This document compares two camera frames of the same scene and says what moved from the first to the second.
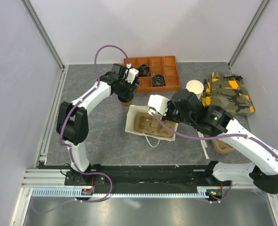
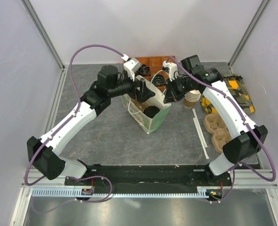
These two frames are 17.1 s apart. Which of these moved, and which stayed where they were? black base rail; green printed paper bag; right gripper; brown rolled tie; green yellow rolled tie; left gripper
Moved: right gripper; left gripper; green printed paper bag
Stayed: black base rail; green yellow rolled tie; brown rolled tie
